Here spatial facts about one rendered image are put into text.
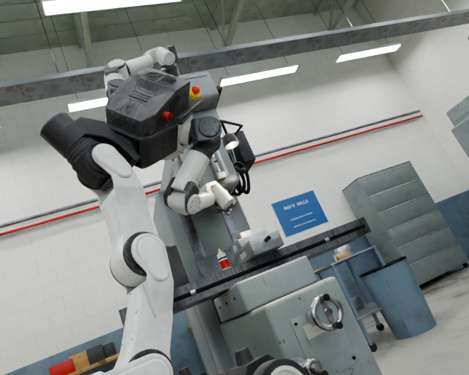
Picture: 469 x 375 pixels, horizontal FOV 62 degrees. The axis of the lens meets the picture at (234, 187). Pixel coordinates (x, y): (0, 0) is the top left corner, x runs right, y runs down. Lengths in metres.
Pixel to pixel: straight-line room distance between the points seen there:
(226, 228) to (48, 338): 4.16
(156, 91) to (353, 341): 1.14
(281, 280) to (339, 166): 6.15
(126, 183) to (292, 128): 6.52
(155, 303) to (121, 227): 0.26
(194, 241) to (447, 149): 7.69
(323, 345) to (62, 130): 1.14
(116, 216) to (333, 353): 0.87
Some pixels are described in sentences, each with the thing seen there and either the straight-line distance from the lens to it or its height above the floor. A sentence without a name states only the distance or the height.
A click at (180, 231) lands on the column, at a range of 2.26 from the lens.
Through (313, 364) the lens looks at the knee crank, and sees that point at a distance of 1.29.
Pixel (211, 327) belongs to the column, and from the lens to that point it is 2.18.
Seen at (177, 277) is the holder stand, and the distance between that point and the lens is 1.75.
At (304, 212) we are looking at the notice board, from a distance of 6.97.
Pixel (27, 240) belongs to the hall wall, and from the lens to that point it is 6.39.
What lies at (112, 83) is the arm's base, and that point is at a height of 1.76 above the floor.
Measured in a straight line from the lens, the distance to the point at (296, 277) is 1.68.
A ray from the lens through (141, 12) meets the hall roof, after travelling 7.86.
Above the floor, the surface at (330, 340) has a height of 0.54.
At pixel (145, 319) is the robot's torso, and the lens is 1.21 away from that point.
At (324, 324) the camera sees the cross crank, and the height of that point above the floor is 0.61.
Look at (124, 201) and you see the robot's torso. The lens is 1.31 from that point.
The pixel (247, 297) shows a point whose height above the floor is 0.78.
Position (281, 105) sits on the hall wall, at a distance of 7.91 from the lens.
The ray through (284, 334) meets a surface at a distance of 1.44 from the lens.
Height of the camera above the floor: 0.74
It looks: 17 degrees up
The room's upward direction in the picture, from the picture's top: 23 degrees counter-clockwise
